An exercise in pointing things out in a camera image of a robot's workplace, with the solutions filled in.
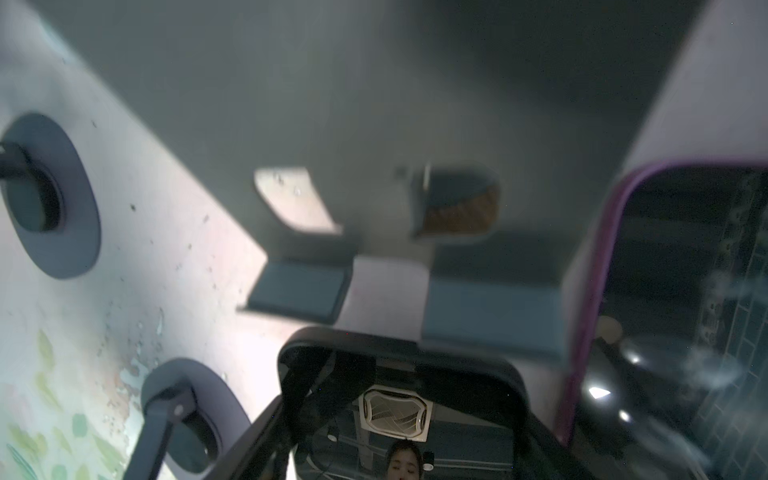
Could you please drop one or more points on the black phone back stand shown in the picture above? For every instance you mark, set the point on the black phone back stand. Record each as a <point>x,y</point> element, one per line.
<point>367,407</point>

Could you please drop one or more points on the left phone stand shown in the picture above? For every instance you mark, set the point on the left phone stand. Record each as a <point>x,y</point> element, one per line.
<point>191,419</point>

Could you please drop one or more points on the grey phone stand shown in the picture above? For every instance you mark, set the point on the grey phone stand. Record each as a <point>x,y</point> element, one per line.
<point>49,197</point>

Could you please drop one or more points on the black phone stand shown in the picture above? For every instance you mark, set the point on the black phone stand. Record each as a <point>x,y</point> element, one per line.
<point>367,407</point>
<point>671,366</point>

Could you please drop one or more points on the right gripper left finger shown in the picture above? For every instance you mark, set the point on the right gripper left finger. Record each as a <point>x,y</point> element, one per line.
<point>260,452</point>

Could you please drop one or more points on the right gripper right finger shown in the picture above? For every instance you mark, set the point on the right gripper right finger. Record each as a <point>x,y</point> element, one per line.
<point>545,458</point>

